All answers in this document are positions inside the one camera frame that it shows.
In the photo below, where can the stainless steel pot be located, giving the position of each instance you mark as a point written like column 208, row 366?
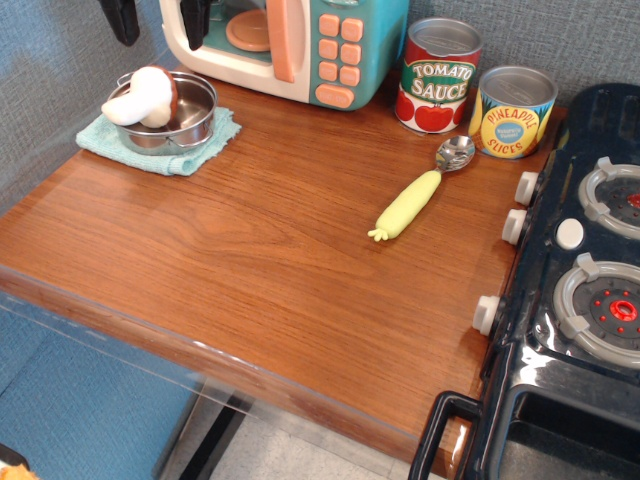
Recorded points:
column 191, row 126

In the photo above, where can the pineapple slices can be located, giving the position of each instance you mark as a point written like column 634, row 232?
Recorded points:
column 512, row 108

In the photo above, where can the toy microwave teal and cream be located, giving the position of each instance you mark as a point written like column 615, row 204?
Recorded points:
column 333, row 54

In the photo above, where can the black toy stove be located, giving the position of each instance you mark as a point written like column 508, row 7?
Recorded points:
column 560, row 395

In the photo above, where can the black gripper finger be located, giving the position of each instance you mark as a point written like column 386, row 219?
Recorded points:
column 122, row 18
column 195, row 15

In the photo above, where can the teal folded cloth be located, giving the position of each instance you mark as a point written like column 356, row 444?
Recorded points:
column 100, row 137

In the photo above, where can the orange object bottom left corner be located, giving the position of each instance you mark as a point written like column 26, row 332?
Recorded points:
column 14, row 466

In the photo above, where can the white plush mushroom brown cap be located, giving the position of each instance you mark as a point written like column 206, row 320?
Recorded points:
column 152, row 100

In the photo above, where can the tomato sauce can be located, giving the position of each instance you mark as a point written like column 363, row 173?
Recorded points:
column 440, row 61

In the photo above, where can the spoon with yellow-green handle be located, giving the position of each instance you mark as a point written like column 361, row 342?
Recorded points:
column 452, row 155

